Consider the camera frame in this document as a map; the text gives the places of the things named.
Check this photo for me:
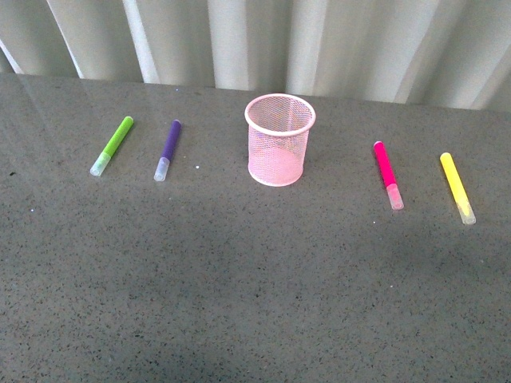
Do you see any purple marker pen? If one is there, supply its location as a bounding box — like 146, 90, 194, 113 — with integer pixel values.
153, 120, 182, 182

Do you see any pink mesh cup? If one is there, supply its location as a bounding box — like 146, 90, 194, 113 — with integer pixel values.
244, 93, 316, 187

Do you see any yellow marker pen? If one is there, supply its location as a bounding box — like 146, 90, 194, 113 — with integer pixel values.
440, 152, 477, 225

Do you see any pink marker pen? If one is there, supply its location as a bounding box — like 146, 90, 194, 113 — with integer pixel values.
373, 141, 404, 211

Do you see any white pleated curtain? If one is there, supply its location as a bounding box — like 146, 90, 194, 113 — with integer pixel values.
1, 1, 510, 111

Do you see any green marker pen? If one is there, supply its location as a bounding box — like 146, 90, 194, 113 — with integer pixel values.
89, 116, 134, 176

